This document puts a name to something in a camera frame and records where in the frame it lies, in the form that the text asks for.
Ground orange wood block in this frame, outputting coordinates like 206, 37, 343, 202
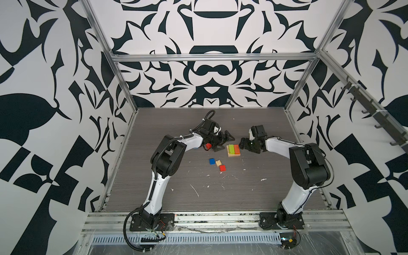
234, 144, 241, 155

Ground white slotted cable duct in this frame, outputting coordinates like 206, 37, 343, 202
92, 232, 282, 245

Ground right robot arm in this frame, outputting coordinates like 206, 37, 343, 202
239, 125, 331, 230

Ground black hook rack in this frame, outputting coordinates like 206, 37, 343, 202
340, 76, 408, 154

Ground lime green wood block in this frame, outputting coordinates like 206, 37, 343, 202
227, 144, 234, 154

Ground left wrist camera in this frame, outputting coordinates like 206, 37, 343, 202
203, 119, 221, 135

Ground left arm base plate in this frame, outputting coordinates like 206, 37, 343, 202
129, 213, 175, 232

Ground right circuit board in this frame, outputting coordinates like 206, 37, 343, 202
279, 231, 301, 250

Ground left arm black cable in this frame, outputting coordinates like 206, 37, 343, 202
123, 109, 216, 252

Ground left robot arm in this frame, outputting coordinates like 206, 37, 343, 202
138, 129, 235, 228

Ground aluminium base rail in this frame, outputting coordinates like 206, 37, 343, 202
81, 210, 352, 234

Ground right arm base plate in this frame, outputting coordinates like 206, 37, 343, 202
259, 209, 305, 230

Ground aluminium frame crossbar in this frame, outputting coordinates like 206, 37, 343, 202
111, 53, 317, 63

